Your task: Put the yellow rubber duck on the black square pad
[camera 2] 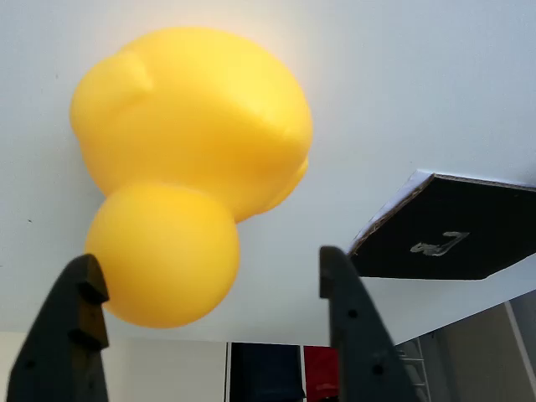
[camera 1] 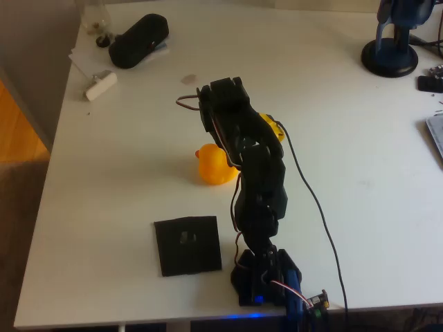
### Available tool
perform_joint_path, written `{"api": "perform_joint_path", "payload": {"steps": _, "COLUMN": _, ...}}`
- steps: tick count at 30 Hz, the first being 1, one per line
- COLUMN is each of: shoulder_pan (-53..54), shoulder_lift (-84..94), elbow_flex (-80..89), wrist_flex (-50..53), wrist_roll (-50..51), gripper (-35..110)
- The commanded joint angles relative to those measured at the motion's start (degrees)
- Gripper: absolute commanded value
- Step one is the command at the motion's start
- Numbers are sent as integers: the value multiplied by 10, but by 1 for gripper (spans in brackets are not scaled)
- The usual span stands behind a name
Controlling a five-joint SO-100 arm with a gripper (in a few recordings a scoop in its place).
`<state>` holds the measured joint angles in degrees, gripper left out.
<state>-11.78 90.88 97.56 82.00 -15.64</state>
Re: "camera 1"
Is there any yellow rubber duck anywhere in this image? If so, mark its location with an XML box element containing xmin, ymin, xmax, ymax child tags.
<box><xmin>195</xmin><ymin>143</ymin><xmax>242</xmax><ymax>186</ymax></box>

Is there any black cardboard square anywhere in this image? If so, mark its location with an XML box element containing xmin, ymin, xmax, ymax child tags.
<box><xmin>153</xmin><ymin>215</ymin><xmax>223</xmax><ymax>278</ymax></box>

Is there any black fabric pouch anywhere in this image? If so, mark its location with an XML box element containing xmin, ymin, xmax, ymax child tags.
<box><xmin>108</xmin><ymin>12</ymin><xmax>170</xmax><ymax>70</ymax></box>

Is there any white plug charger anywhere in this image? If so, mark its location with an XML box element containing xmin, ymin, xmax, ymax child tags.
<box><xmin>84</xmin><ymin>70</ymin><xmax>118</xmax><ymax>102</ymax></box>

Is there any clear glass bottle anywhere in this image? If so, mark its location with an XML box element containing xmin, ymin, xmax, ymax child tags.
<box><xmin>80</xmin><ymin>0</ymin><xmax>114</xmax><ymax>37</ymax></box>

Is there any flat black device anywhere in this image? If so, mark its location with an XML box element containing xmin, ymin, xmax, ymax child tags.
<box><xmin>417</xmin><ymin>75</ymin><xmax>443</xmax><ymax>93</ymax></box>

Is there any grey laptop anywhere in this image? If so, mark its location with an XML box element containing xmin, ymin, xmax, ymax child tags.
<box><xmin>424</xmin><ymin>113</ymin><xmax>443</xmax><ymax>160</ymax></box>

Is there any small controller board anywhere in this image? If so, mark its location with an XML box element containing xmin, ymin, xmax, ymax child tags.
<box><xmin>304</xmin><ymin>289</ymin><xmax>330</xmax><ymax>319</ymax></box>

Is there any blue table clamp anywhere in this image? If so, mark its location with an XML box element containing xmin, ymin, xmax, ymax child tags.
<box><xmin>283</xmin><ymin>269</ymin><xmax>306</xmax><ymax>332</ymax></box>

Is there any looped red white servo wire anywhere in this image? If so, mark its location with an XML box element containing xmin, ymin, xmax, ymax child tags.
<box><xmin>175</xmin><ymin>94</ymin><xmax>208</xmax><ymax>112</ymax></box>

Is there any long red white servo wire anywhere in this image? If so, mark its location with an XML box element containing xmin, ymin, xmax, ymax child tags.
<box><xmin>230</xmin><ymin>172</ymin><xmax>244</xmax><ymax>270</ymax></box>

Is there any black camera cable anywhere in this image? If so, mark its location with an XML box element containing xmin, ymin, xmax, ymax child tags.
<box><xmin>275</xmin><ymin>120</ymin><xmax>350</xmax><ymax>332</ymax></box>

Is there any black microphone cable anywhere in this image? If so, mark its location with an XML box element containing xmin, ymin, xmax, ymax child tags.
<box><xmin>410</xmin><ymin>34</ymin><xmax>443</xmax><ymax>58</ymax></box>

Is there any short red white servo wire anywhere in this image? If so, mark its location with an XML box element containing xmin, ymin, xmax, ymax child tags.
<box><xmin>269</xmin><ymin>279</ymin><xmax>312</xmax><ymax>308</ymax></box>

